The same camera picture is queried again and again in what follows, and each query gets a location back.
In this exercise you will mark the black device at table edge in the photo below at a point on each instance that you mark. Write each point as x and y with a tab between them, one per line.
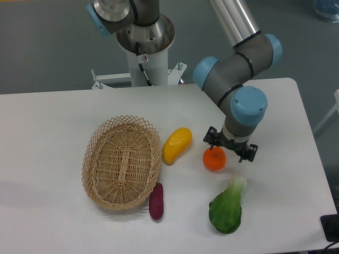
330	227

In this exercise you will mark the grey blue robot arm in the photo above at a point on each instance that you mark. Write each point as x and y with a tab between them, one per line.
224	81

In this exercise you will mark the woven wicker basket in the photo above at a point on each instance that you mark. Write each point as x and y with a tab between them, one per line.
122	163

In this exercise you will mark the green bok choy leaf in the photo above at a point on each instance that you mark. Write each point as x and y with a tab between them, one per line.
225	210

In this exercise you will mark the white frame at right edge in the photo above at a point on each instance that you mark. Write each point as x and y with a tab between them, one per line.
328	119

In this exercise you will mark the blue object top right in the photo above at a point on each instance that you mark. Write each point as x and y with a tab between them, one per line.
326	10

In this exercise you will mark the purple sweet potato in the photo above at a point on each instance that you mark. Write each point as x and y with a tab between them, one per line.
156	202

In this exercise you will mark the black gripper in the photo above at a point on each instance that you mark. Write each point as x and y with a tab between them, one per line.
231	142

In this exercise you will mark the orange tangerine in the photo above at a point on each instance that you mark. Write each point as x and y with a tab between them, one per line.
214	159

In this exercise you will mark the yellow mango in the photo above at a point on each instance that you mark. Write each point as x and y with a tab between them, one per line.
176	144

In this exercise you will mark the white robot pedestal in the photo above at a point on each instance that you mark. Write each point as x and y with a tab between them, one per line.
146	48

